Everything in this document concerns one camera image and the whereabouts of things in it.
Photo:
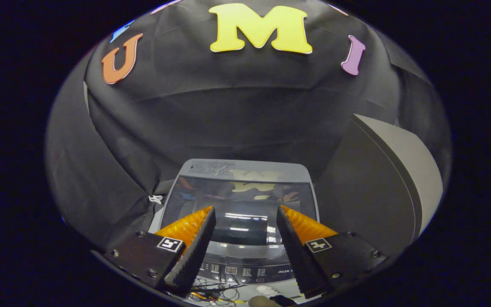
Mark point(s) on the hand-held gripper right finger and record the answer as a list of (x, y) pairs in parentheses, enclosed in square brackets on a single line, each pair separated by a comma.
[(294, 251)]

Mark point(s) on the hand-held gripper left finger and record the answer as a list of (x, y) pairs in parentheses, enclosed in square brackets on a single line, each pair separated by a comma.
[(194, 251)]

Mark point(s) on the dark washing machine lid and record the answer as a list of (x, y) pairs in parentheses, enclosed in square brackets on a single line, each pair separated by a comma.
[(245, 234)]

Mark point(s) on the grey washing machine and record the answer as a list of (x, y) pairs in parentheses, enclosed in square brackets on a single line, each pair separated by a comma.
[(245, 168)]

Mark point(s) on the white shoe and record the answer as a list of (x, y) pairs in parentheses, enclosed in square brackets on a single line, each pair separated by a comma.
[(267, 291)]

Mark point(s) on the grey metal cabinet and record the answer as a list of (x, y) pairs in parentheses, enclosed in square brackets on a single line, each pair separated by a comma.
[(369, 192)]

